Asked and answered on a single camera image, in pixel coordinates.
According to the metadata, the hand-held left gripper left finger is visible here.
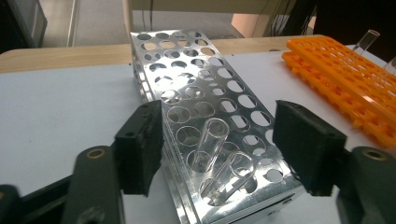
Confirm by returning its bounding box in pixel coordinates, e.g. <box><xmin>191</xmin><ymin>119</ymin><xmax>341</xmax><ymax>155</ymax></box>
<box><xmin>114</xmin><ymin>100</ymin><xmax>164</xmax><ymax>198</ymax></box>

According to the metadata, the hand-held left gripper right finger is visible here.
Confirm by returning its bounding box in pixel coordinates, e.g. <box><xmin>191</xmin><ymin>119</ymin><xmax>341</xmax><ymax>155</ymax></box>
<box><xmin>272</xmin><ymin>100</ymin><xmax>348</xmax><ymax>197</ymax></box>

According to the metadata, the clear glass test tube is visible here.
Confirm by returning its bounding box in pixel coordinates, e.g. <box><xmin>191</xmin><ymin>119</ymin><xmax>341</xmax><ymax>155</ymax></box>
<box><xmin>191</xmin><ymin>117</ymin><xmax>231</xmax><ymax>174</ymax></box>
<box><xmin>383</xmin><ymin>55</ymin><xmax>396</xmax><ymax>77</ymax></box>
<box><xmin>350</xmin><ymin>29</ymin><xmax>381</xmax><ymax>54</ymax></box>
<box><xmin>199</xmin><ymin>151</ymin><xmax>255</xmax><ymax>207</ymax></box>

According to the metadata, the orange plastic test tube rack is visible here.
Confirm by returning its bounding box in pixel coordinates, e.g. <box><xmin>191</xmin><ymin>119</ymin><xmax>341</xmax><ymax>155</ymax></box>
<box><xmin>281</xmin><ymin>35</ymin><xmax>396</xmax><ymax>149</ymax></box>

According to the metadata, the perforated metal test tube rack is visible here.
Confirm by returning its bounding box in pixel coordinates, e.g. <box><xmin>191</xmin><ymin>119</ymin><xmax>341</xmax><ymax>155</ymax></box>
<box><xmin>130</xmin><ymin>29</ymin><xmax>306</xmax><ymax>224</ymax></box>

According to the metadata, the dark cabinet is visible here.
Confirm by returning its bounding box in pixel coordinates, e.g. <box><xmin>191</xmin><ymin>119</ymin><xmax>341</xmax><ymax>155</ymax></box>
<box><xmin>0</xmin><ymin>0</ymin><xmax>49</xmax><ymax>54</ymax></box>

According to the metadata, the black cable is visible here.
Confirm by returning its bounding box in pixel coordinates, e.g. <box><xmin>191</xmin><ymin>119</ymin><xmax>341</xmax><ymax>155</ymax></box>
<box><xmin>140</xmin><ymin>9</ymin><xmax>155</xmax><ymax>32</ymax></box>

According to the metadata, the bundle of dark cables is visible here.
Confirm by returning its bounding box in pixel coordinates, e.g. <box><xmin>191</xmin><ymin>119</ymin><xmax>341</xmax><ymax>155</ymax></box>
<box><xmin>264</xmin><ymin>0</ymin><xmax>317</xmax><ymax>36</ymax></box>

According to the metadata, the white metal post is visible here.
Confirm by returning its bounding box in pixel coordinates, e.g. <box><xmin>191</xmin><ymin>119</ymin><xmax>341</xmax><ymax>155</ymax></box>
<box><xmin>65</xmin><ymin>0</ymin><xmax>81</xmax><ymax>49</ymax></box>

